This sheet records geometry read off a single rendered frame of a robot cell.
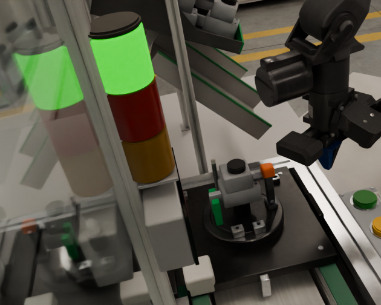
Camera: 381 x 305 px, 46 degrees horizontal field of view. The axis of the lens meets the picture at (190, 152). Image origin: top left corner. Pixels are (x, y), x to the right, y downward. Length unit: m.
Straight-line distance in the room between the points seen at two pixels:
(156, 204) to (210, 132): 0.80
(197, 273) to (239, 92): 0.48
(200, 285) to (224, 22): 0.48
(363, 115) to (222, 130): 0.62
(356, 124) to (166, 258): 0.34
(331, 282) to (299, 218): 0.13
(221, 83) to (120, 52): 0.66
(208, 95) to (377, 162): 0.43
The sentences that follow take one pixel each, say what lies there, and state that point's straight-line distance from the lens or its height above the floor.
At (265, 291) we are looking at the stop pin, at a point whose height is 0.94.
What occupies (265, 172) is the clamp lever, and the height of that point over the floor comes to 1.07.
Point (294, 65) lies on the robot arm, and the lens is 0.62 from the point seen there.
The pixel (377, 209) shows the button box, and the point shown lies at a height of 0.96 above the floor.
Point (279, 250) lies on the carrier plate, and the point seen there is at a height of 0.97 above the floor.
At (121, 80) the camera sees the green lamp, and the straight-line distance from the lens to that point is 0.38.
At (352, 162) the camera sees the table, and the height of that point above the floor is 0.86.
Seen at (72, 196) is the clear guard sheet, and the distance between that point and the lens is 0.24.
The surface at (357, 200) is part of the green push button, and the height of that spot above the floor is 0.97.
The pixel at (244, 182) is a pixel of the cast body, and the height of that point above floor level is 1.07.
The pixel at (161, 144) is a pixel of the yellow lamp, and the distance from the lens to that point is 0.42.
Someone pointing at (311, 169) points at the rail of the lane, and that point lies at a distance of 0.91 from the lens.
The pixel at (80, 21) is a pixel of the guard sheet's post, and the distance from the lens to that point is 0.38.
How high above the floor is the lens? 1.53
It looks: 35 degrees down
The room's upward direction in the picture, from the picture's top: 12 degrees counter-clockwise
